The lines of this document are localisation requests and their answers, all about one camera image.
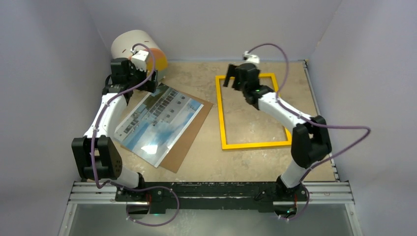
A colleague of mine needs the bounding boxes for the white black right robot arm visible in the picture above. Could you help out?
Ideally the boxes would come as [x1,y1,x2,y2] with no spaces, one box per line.
[223,62,332,200]

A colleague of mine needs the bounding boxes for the white orange yellow drawer cabinet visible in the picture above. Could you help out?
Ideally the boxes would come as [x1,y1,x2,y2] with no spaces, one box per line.
[111,29,168,81]

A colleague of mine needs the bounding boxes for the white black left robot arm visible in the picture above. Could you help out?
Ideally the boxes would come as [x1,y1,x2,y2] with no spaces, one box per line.
[71,58,158,201]

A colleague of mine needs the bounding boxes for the brown frame backing board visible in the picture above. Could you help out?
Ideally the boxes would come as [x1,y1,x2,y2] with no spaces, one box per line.
[121,85,215,174]

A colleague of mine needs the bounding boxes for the yellow wooden picture frame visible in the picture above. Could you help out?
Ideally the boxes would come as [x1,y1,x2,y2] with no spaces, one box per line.
[215,75,292,150]

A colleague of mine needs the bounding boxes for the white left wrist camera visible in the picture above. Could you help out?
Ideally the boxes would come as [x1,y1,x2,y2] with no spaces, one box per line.
[130,50,149,71]

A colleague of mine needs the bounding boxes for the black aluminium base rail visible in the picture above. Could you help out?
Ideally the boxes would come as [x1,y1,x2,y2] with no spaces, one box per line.
[69,181,354,215]

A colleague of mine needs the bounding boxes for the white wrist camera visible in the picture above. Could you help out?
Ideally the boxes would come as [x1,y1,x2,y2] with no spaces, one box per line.
[130,50,149,71]
[242,51,260,65]

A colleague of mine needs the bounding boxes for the building and sky photo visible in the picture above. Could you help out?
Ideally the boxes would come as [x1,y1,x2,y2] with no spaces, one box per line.
[114,84,204,167]

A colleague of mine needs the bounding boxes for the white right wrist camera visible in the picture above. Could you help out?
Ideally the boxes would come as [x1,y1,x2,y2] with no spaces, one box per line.
[242,51,260,65]

